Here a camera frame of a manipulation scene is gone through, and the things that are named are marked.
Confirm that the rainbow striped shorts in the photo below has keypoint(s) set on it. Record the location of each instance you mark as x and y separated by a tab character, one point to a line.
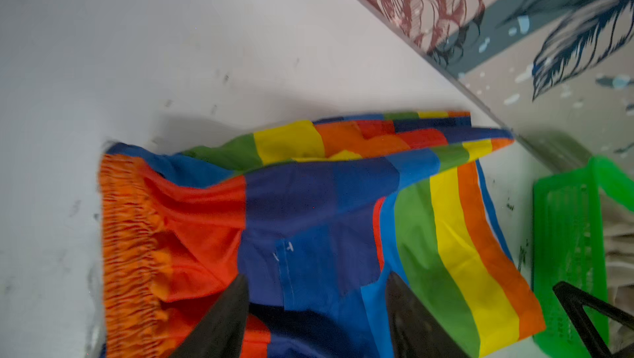
316	216

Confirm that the beige shorts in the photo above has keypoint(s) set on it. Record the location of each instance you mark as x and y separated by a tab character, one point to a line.
618	245

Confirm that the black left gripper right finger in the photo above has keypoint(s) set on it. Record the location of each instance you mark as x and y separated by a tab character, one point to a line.
415	333

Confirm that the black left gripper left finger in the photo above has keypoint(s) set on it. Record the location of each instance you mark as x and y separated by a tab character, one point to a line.
221	331

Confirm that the green plastic basket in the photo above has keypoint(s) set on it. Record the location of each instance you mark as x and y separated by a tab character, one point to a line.
568	244

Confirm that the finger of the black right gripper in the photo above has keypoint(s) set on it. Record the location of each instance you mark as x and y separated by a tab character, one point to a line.
574	301

